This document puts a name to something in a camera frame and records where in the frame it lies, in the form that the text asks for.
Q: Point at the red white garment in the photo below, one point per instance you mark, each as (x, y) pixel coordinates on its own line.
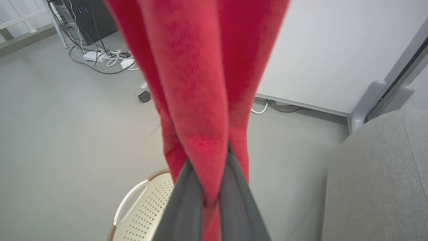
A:
(200, 83)

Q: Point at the black computer tower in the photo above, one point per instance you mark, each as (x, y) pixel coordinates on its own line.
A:
(90, 20)

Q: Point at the black caster wheel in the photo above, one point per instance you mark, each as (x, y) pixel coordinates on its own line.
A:
(144, 97)

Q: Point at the grey partition foot with caster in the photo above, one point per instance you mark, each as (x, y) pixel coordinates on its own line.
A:
(143, 86)

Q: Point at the white plug block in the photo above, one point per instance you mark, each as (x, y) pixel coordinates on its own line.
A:
(127, 63)

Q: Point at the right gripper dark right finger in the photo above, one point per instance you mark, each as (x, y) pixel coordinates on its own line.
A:
(239, 207)

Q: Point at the grey upright partition foot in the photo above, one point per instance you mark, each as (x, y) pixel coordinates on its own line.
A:
(366, 103)
(401, 95)

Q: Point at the cream perforated laundry basket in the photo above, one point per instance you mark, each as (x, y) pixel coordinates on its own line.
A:
(143, 214)

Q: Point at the metal desk leg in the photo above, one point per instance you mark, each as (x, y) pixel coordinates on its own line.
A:
(62, 30)

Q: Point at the white rack frame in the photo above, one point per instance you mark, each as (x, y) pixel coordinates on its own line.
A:
(23, 20)

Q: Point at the grey fabric sofa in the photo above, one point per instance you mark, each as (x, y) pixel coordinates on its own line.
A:
(378, 180)

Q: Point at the white partition panel grey frame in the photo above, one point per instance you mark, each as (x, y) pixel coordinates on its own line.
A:
(422, 87)

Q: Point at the large white partition board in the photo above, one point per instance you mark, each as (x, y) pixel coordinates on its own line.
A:
(334, 50)

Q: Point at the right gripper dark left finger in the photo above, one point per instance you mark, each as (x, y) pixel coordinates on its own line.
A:
(184, 214)

